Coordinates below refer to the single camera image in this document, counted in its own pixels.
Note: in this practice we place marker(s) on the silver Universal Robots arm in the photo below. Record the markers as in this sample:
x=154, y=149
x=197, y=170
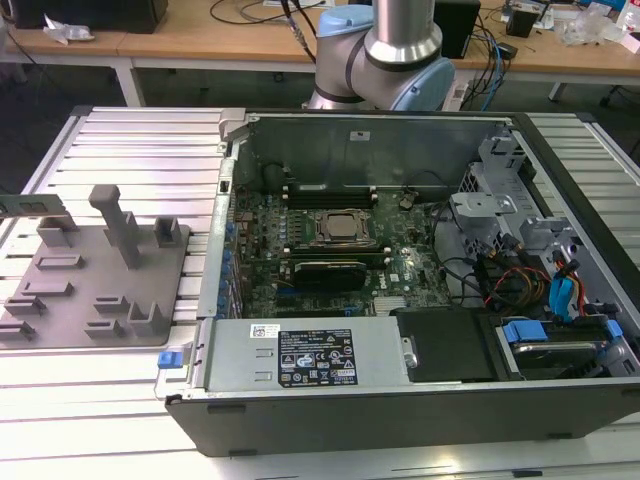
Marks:
x=380, y=55

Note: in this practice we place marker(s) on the silver CPU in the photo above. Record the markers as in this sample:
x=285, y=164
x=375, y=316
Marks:
x=344, y=223

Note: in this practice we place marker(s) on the black graphics card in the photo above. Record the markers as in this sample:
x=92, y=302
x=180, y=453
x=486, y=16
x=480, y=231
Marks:
x=330, y=275

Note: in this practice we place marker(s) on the green motherboard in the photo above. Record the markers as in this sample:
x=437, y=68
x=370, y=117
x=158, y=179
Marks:
x=400, y=270

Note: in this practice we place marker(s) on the silver coin battery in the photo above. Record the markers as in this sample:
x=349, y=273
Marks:
x=406, y=200

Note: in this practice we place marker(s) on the silver chipset heatsink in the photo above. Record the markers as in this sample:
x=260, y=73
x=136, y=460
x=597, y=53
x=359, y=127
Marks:
x=390, y=305

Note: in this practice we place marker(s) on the grey power supply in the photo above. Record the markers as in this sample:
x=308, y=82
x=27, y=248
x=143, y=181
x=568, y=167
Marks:
x=240, y=355

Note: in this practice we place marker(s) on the grey metal drive cage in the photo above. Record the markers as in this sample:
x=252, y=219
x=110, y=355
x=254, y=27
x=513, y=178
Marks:
x=480, y=210

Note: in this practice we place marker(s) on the black plastic shroud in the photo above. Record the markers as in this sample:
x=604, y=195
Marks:
x=445, y=345

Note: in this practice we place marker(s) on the blue case latch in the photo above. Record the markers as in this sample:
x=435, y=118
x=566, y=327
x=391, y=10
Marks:
x=167, y=361

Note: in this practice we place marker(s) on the white power strip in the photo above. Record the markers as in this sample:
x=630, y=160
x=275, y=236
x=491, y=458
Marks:
x=459, y=96

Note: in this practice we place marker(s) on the open black PC case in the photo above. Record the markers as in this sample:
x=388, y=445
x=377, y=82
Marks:
x=400, y=425

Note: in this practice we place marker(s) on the blue disk carrier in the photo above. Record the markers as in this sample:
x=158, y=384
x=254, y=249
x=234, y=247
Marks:
x=522, y=332

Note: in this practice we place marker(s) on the grey parts rack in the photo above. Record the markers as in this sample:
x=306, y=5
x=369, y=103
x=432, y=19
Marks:
x=95, y=280

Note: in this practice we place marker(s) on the black desktop device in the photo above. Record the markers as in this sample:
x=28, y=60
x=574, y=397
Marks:
x=462, y=27

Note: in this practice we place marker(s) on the small black adapter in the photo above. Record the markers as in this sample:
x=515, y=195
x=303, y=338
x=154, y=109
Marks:
x=508, y=51

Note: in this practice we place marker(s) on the small black speaker box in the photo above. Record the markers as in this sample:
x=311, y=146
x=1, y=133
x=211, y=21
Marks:
x=521, y=22

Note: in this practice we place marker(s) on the black box on desk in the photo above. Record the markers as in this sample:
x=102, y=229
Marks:
x=100, y=15

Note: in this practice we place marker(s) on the crumpled clear plastic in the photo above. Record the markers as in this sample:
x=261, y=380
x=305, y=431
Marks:
x=70, y=31

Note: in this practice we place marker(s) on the clear plastic bags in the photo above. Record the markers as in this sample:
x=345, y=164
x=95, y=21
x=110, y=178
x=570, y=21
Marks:
x=590, y=22

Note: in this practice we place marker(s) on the wooden desk white frame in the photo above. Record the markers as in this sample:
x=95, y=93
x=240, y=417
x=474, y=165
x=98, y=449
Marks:
x=200, y=47
x=60, y=47

